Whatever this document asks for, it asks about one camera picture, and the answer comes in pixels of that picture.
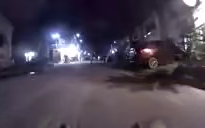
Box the dark grey asphalt road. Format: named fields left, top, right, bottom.
left=0, top=62, right=205, bottom=128

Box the brightly lit building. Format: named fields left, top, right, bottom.
left=48, top=32, right=84, bottom=65

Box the dark red car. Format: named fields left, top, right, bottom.
left=126, top=39, right=187, bottom=70

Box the robot's own part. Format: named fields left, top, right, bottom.
left=130, top=122, right=143, bottom=128
left=59, top=123, right=71, bottom=128

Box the tree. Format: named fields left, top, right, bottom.
left=176, top=13, right=205, bottom=84

